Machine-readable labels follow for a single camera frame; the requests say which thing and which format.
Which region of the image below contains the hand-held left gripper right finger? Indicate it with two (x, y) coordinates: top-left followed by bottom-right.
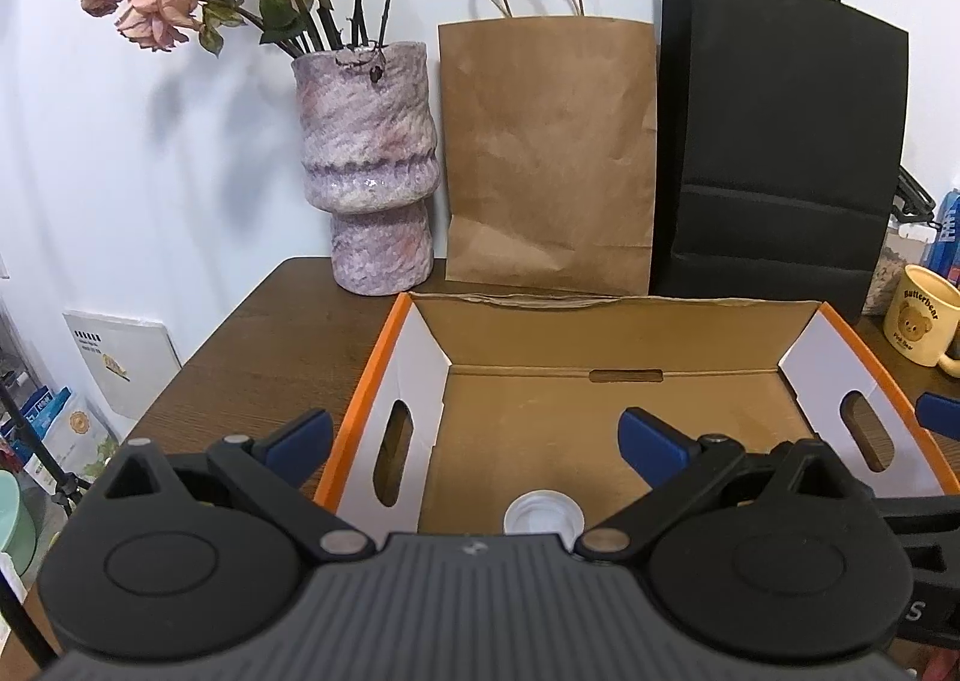
(577, 407), (875, 566)

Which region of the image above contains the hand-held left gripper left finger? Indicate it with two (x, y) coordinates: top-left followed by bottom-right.
(97, 409), (376, 563)

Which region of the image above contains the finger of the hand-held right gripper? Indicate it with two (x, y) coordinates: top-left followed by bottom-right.
(915, 392), (960, 442)

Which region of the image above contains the orange cardboard box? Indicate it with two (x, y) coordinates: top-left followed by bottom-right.
(313, 291), (960, 539)

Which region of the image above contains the white ribbed bottle cap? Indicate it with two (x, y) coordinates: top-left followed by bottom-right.
(502, 491), (584, 541)

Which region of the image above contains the yellow bear mug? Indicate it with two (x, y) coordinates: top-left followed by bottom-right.
(883, 265), (960, 378)

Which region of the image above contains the white flower-print packet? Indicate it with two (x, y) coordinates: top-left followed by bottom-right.
(41, 411), (121, 483)

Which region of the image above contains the blue packet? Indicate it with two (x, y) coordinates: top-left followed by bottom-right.
(0, 385), (76, 494)

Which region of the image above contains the black tripod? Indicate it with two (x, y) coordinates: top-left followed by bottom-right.
(0, 381), (91, 667)

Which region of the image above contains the purple marbled ceramic vase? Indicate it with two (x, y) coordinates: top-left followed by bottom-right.
(291, 42), (440, 296)

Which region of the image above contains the mint green container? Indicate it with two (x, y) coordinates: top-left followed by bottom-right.
(0, 471), (37, 577)

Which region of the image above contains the brown paper bag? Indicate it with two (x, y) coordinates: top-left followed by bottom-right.
(437, 0), (659, 297)

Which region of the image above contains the black paper bag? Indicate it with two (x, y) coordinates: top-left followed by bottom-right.
(649, 0), (910, 326)

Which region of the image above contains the container with black cables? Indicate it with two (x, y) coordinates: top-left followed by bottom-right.
(862, 167), (942, 317)

